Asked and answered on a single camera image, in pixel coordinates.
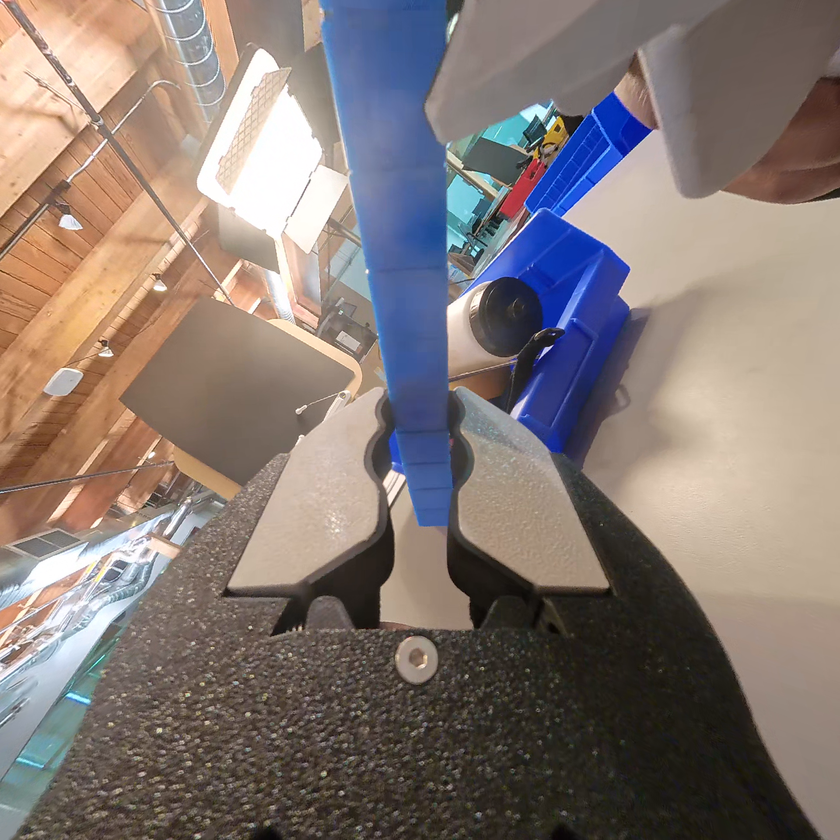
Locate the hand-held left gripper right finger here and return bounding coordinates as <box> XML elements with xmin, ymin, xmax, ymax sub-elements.
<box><xmin>448</xmin><ymin>386</ymin><xmax>613</xmax><ymax>598</ymax></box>

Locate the blue segmented rod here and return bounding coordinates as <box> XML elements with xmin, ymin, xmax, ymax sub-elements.
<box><xmin>319</xmin><ymin>0</ymin><xmax>455</xmax><ymax>528</ymax></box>

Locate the white tube with black cap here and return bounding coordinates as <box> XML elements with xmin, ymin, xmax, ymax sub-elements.
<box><xmin>446</xmin><ymin>276</ymin><xmax>546</xmax><ymax>382</ymax></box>

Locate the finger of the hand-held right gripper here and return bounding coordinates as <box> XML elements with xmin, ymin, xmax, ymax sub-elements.
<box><xmin>640</xmin><ymin>0</ymin><xmax>840</xmax><ymax>200</ymax></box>
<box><xmin>425</xmin><ymin>0</ymin><xmax>729</xmax><ymax>142</ymax></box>

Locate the studio light panel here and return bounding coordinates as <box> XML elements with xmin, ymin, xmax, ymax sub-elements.
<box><xmin>196</xmin><ymin>45</ymin><xmax>349</xmax><ymax>273</ymax></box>

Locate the silver ventilation duct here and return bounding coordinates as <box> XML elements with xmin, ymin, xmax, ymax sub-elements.
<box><xmin>147</xmin><ymin>0</ymin><xmax>227</xmax><ymax>126</ymax></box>

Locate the black strap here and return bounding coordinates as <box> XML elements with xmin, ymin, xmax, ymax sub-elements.
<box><xmin>502</xmin><ymin>327</ymin><xmax>565</xmax><ymax>414</ymax></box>

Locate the black boom pole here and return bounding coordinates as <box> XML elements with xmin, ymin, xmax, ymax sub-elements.
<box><xmin>13</xmin><ymin>0</ymin><xmax>234</xmax><ymax>304</ymax></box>

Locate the red case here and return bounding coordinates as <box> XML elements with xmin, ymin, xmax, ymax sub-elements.
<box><xmin>495</xmin><ymin>157</ymin><xmax>546</xmax><ymax>221</ymax></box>

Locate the blue plastic bin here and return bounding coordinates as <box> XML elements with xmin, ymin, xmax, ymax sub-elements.
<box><xmin>525</xmin><ymin>92</ymin><xmax>654</xmax><ymax>217</ymax></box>
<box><xmin>446</xmin><ymin>209</ymin><xmax>634</xmax><ymax>460</ymax></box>

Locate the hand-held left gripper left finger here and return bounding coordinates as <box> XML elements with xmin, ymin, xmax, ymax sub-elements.
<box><xmin>225</xmin><ymin>386</ymin><xmax>395</xmax><ymax>598</ymax></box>

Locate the person's right hand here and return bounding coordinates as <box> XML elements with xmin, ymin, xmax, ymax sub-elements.
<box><xmin>718</xmin><ymin>72</ymin><xmax>840</xmax><ymax>206</ymax></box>

